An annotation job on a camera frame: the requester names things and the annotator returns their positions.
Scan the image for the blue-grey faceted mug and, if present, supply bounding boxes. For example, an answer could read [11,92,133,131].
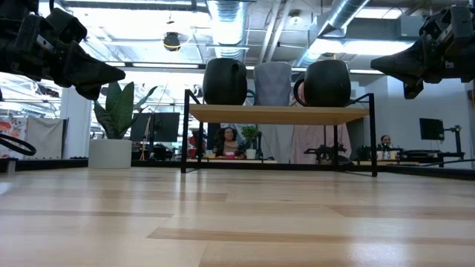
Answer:
[253,62,292,107]

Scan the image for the wooden shelf riser black legs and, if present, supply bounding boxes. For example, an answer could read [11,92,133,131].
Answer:
[180,88,379,178]

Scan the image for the small black monitor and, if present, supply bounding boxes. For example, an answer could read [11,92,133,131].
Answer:
[419,117,445,142]

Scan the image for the dark mug with orange interior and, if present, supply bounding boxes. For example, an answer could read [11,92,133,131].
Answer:
[292,59,352,108]

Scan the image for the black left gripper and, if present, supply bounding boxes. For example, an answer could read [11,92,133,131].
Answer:
[0,7,126,101]

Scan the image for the silver ceiling air duct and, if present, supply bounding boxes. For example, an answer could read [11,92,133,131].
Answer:
[206,0,249,62]

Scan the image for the black computer monitor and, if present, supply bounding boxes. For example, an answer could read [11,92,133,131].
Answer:
[129,112,181,143]

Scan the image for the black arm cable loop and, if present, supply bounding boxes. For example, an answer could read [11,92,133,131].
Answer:
[0,133,38,157]

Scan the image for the black aluminium table frame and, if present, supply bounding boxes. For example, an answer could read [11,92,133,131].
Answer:
[0,157,475,182]

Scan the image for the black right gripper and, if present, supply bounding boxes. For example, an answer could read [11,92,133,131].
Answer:
[370,5,475,100]

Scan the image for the black coffee mug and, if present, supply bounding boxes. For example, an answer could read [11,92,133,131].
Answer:
[203,58,248,106]

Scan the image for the pink hanging cloth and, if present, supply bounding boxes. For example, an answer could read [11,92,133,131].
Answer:
[290,124,352,165]

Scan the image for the small potted green plant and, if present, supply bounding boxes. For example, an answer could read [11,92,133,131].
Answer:
[240,125,261,160]

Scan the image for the snake plant in white pot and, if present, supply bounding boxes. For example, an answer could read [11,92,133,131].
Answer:
[88,81,159,170]

